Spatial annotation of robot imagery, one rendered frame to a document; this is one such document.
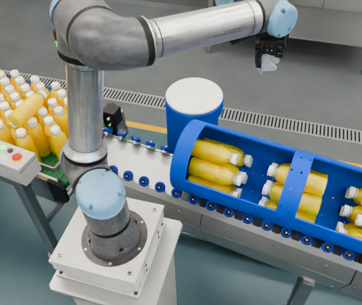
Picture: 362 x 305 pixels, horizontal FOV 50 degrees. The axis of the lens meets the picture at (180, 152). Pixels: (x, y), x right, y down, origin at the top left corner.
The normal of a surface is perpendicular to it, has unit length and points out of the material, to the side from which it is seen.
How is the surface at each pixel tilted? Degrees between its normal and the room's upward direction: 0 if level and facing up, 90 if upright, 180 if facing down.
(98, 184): 6
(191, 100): 0
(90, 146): 88
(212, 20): 46
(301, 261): 70
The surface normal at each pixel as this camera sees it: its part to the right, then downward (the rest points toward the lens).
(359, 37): -0.02, -0.68
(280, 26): 0.48, 0.62
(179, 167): -0.37, 0.27
